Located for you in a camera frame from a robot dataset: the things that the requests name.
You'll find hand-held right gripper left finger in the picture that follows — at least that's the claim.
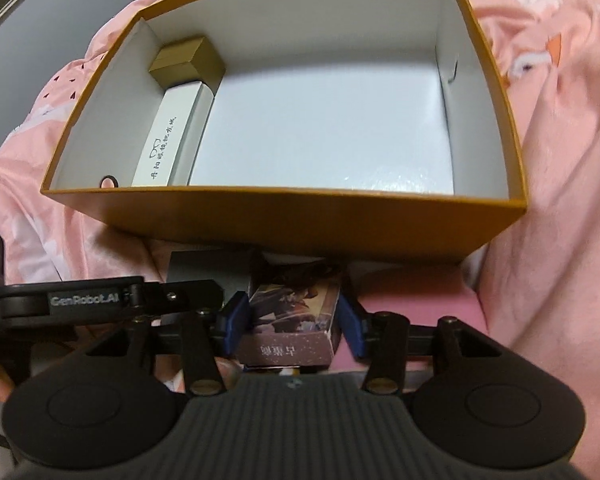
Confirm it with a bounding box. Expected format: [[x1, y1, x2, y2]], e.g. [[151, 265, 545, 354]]
[[85, 291, 252, 397]]

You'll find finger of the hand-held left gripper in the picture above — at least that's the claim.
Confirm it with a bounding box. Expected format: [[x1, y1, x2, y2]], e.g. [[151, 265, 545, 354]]
[[144, 280, 224, 317]]

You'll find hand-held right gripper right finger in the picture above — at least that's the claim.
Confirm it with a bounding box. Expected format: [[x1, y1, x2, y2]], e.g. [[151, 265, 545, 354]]
[[336, 292, 511, 397]]

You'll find purple printed card box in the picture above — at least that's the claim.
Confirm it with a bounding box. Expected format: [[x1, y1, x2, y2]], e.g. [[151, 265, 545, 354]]
[[236, 272, 343, 370]]

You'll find orange cardboard box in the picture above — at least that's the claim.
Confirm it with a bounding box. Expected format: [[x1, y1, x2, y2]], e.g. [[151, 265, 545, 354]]
[[40, 0, 530, 267]]

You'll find long white box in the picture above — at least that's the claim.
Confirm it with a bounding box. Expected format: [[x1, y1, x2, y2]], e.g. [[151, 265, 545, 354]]
[[131, 79, 217, 188]]

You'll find small gold box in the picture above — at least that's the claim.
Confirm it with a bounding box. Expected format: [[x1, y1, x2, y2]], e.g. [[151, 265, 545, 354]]
[[147, 35, 226, 96]]

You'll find pink printed blanket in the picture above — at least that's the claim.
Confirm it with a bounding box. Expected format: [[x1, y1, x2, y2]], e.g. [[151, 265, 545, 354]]
[[0, 0, 600, 361]]

